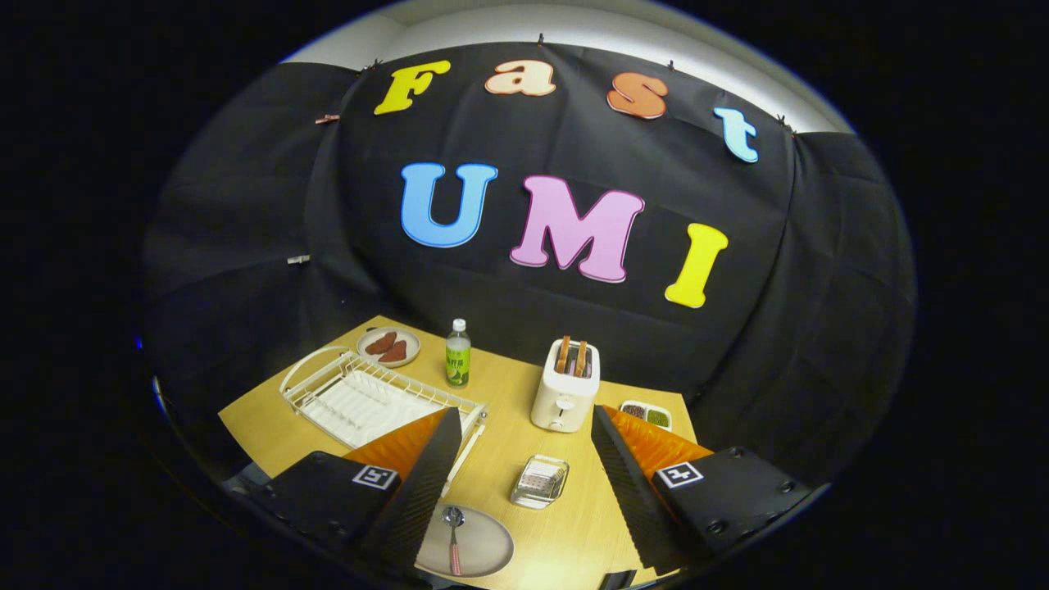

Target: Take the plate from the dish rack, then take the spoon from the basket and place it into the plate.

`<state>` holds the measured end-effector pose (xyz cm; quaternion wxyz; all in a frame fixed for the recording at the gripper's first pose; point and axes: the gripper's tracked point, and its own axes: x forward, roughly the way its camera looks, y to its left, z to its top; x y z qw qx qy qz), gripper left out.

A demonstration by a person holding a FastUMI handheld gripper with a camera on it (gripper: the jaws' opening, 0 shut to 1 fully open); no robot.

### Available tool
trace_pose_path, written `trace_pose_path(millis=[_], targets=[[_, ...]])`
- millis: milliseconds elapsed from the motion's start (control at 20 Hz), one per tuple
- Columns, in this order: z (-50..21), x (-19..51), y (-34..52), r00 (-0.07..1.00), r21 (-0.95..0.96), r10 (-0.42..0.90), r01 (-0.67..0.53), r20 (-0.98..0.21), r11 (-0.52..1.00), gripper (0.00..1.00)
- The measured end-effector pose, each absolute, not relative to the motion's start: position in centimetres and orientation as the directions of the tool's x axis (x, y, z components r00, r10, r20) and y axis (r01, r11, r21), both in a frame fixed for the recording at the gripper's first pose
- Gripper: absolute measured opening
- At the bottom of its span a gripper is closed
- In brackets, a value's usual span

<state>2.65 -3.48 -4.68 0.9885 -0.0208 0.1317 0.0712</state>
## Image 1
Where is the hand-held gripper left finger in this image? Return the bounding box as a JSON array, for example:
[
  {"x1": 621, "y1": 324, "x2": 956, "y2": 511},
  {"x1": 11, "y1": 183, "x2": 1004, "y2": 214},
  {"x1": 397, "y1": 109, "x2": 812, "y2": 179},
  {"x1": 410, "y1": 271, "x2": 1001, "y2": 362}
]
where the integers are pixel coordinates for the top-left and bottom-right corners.
[{"x1": 266, "y1": 407, "x2": 464, "y2": 574}]

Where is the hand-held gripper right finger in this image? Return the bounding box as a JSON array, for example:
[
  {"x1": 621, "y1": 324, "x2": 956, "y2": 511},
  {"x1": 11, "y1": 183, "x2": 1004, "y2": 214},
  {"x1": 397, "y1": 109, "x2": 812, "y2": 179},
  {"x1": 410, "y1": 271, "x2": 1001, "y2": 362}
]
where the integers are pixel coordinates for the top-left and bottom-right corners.
[{"x1": 590, "y1": 404, "x2": 812, "y2": 574}]

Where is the metal spoon with striped handle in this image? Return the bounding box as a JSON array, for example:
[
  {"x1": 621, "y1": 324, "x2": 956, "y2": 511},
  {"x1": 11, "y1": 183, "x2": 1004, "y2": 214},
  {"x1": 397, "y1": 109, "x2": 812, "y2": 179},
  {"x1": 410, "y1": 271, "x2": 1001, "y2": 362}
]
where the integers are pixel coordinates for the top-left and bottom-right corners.
[{"x1": 443, "y1": 506, "x2": 465, "y2": 577}]

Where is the cream round plate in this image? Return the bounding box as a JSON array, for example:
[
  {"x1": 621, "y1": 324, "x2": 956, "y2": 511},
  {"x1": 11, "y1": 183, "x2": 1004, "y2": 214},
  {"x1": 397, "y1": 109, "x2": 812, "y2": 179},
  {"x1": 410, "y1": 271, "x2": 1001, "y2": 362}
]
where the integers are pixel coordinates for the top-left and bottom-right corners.
[{"x1": 416, "y1": 502, "x2": 515, "y2": 579}]

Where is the metal wire basket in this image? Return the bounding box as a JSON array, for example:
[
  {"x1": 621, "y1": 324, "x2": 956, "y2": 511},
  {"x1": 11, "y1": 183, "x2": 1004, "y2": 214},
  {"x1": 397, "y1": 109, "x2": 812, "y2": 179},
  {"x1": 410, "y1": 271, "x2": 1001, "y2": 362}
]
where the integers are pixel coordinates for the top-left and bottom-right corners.
[{"x1": 511, "y1": 454, "x2": 570, "y2": 511}]

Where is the white wire dish rack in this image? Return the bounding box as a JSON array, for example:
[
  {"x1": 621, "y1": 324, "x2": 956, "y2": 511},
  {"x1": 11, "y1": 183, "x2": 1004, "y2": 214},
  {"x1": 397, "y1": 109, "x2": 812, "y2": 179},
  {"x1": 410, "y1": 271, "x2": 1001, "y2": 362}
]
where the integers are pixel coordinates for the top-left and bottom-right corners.
[{"x1": 279, "y1": 345, "x2": 488, "y2": 498}]

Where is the white divided bean dish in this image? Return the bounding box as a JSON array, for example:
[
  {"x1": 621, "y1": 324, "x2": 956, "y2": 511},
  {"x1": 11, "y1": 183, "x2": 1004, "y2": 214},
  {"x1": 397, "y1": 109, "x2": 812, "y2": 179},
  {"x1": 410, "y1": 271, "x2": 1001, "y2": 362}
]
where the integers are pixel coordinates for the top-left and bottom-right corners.
[{"x1": 619, "y1": 399, "x2": 674, "y2": 432}]

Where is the small plate with meat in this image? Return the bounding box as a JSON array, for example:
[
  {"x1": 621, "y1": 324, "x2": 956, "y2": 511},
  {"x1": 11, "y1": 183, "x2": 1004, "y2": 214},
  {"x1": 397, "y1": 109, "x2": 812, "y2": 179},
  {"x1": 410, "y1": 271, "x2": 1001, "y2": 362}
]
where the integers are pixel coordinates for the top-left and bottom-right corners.
[{"x1": 356, "y1": 327, "x2": 422, "y2": 368}]

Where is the white toaster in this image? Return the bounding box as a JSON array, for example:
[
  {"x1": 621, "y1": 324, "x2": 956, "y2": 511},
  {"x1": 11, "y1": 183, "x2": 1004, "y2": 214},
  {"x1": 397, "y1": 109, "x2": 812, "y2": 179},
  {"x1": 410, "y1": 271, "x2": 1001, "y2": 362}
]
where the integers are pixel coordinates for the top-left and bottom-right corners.
[{"x1": 529, "y1": 338, "x2": 602, "y2": 433}]

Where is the green label drink bottle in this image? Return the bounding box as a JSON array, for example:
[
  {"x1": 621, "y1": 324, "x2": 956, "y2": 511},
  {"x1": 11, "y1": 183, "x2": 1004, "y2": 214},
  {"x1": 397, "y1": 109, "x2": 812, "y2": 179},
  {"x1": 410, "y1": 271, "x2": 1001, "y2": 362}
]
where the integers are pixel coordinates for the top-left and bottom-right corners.
[{"x1": 445, "y1": 319, "x2": 473, "y2": 388}]

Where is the black backdrop cloth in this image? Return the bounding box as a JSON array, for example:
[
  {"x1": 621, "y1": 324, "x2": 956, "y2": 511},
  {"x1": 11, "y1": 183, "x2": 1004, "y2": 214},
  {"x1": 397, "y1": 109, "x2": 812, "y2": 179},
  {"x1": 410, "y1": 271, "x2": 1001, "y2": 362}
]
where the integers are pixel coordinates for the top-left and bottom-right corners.
[{"x1": 141, "y1": 41, "x2": 916, "y2": 492}]

